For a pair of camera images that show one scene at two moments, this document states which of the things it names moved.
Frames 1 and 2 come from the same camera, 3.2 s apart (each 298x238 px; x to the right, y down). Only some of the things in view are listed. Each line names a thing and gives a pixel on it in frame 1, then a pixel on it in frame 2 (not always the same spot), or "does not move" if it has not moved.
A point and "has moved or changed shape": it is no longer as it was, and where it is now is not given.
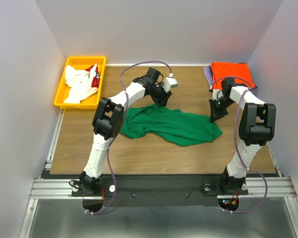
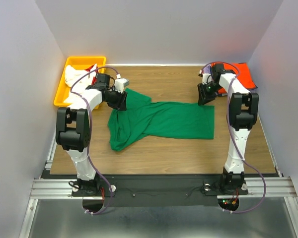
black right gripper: x=215 y=114 → x=203 y=97
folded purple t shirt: x=208 y=71 does not move
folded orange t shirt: x=220 y=71 does not move
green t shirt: x=169 y=126 has moved or changed shape
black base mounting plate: x=158 y=190 does not move
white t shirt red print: x=84 y=83 does not move
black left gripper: x=161 y=100 → x=120 y=104
